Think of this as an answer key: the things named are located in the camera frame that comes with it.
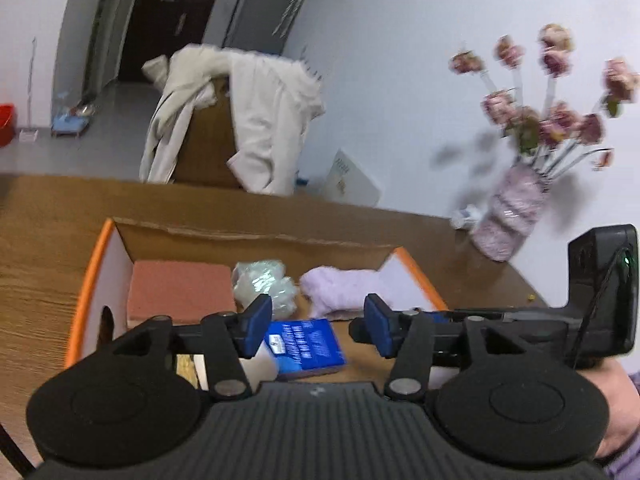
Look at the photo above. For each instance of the pink sponge block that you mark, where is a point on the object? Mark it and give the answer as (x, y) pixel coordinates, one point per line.
(180, 290)

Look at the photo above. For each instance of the cream jacket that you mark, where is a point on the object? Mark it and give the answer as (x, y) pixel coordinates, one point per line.
(270, 120)

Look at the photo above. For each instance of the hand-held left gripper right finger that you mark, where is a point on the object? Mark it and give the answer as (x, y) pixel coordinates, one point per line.
(377, 326)

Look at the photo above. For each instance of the small white box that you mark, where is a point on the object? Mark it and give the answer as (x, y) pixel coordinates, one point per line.
(465, 217)

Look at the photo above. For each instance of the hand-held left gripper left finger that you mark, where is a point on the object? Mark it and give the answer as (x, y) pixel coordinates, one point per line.
(257, 323)

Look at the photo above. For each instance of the grey refrigerator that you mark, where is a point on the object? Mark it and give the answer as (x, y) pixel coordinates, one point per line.
(250, 5)

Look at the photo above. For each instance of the orange cardboard box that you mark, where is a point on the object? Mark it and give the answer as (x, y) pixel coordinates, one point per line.
(250, 243)

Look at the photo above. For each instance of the white tape roll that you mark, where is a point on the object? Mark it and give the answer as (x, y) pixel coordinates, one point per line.
(260, 370)

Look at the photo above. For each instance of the red bucket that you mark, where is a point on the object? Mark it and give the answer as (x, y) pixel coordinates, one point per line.
(6, 125)

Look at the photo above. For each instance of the pink speckled vase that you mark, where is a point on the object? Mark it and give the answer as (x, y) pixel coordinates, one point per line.
(512, 210)

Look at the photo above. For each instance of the white leaning board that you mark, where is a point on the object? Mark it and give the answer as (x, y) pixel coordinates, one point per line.
(352, 180)

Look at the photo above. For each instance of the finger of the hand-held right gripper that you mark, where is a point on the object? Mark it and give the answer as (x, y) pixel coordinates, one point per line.
(530, 330)

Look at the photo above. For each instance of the brown chair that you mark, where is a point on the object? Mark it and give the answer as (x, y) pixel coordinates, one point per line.
(207, 145)

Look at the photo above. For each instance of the blue floor tray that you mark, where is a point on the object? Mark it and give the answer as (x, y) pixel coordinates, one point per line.
(70, 122)

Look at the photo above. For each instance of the yellow speckled sponge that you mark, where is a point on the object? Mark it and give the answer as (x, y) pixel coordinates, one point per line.
(187, 370)

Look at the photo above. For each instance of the purple plush toy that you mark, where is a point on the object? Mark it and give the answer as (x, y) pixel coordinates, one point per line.
(345, 287)

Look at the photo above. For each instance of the blue tissue packet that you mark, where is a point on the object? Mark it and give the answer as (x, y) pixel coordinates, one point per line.
(305, 347)

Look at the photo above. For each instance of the person's right hand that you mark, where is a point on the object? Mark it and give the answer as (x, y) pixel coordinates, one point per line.
(620, 410)

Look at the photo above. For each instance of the white mop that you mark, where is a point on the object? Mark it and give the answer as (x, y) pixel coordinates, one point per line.
(29, 132)

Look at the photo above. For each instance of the dark brown door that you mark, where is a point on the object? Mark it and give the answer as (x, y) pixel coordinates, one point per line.
(155, 20)

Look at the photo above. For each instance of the clear plastic bag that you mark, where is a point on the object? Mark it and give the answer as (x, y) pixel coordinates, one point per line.
(262, 280)

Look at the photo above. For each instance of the dried pink roses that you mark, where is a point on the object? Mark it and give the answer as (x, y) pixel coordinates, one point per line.
(555, 125)

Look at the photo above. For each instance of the person's right forearm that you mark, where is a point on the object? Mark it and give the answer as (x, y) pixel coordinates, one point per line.
(627, 465)

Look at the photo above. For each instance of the white folded umbrella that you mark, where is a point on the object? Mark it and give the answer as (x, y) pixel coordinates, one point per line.
(295, 2)

